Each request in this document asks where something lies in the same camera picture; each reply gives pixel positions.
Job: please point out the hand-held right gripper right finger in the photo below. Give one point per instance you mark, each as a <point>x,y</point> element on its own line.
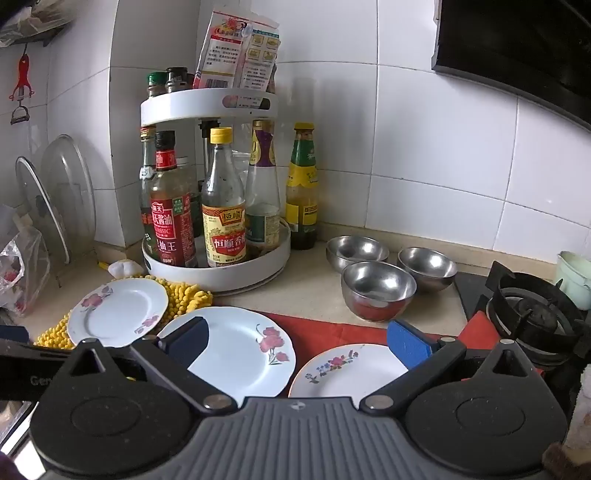
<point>408,344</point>

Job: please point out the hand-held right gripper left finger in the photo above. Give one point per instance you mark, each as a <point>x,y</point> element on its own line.
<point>189,341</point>

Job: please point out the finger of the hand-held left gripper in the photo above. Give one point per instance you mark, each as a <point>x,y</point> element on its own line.
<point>14,334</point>

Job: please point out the large pink flower plate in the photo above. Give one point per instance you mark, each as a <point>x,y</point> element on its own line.
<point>240,350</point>

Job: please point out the stainless steel bowl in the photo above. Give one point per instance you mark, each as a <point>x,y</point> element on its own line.
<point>427,267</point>
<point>358,249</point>
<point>378,286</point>

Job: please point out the white plate with small flowers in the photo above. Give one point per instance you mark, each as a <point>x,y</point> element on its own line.
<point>341,378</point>

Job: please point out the small pink flower plate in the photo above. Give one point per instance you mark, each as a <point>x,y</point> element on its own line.
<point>120,309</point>

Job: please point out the person's right forearm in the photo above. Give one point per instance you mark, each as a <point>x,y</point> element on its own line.
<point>570,461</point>

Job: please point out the yellow chenille cloth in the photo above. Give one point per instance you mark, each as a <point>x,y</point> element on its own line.
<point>189,295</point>

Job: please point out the clear plastic bag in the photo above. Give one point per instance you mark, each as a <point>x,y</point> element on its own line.
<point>23,272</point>

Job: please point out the red mat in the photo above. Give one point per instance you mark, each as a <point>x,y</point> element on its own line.
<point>323,330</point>

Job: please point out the garlic bulb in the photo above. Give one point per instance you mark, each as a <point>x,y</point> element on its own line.
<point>124,269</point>

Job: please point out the yellow cap vinegar bottle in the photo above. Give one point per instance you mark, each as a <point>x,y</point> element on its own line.
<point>224,230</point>

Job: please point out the red label soy sauce bottle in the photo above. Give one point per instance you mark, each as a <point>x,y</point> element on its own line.
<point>171,221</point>

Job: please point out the small glass pot lid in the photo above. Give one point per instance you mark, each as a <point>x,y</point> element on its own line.
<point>39,207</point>

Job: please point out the large glass pot lid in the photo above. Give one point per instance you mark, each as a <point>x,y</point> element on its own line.
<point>69,194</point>

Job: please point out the clear bottle purple neck label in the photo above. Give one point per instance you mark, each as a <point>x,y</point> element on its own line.
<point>263,198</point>

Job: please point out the light green cup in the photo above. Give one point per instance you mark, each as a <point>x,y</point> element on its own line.
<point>572,277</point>

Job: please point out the clear plastic jar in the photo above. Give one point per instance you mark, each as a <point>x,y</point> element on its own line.
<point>240,168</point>

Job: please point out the yellow green label sauce bottle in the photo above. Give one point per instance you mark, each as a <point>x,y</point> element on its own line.
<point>302,184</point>

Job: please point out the white two-tier rotating rack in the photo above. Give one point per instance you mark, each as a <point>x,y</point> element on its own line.
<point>203,104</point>

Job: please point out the red hanging peeler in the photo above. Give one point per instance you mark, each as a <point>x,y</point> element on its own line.
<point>22,78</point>

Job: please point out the green cap seasoning bottle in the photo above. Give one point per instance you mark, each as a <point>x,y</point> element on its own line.
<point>157,85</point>

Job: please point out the black cap seasoning bottle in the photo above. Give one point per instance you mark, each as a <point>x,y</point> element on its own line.
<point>176,81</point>

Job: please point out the white yellow seasoning packet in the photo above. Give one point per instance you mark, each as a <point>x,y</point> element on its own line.
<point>258,64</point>

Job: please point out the pink seasoning packet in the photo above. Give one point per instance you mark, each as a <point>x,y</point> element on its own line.
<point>221,50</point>

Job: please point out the black range hood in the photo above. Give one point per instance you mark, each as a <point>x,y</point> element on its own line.
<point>517,41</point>

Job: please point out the dark wall shelf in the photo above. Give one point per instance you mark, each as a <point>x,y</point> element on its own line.
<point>27,23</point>

